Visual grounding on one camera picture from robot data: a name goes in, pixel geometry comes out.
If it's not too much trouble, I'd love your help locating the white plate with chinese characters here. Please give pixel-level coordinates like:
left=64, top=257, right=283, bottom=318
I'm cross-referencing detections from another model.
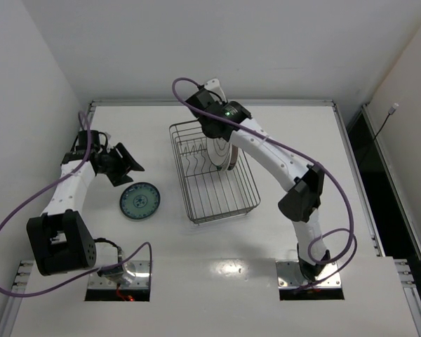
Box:
left=206, top=138, right=232, bottom=171

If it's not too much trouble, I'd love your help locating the blue floral small plate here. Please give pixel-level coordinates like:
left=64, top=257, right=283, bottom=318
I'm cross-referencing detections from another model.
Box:
left=119, top=182, right=161, bottom=221

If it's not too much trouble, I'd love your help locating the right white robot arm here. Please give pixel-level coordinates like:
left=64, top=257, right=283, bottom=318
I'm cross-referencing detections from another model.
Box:
left=195, top=102, right=330, bottom=282

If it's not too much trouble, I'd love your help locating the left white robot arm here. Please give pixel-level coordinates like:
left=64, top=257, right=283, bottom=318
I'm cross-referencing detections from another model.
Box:
left=27, top=143, right=144, bottom=276

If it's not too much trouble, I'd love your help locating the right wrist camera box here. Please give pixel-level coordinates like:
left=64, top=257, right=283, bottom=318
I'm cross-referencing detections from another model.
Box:
left=185, top=88, right=220, bottom=112

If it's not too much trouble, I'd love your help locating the grey wire dish rack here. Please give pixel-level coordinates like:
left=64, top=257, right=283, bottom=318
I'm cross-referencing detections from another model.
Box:
left=169, top=120, right=261, bottom=225

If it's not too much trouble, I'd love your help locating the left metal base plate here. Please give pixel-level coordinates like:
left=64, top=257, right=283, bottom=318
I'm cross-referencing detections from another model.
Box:
left=88, top=260, right=151, bottom=290

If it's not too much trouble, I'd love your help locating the metal base plate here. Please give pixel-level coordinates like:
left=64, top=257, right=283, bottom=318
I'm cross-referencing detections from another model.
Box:
left=88, top=260, right=151, bottom=290
left=275, top=260, right=342, bottom=291

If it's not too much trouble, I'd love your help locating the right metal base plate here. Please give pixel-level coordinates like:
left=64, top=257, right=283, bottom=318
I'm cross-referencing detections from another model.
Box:
left=275, top=260, right=342, bottom=291

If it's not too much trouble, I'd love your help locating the black wall cable with plug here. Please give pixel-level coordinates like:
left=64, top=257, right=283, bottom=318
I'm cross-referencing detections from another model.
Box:
left=350, top=102, right=400, bottom=176

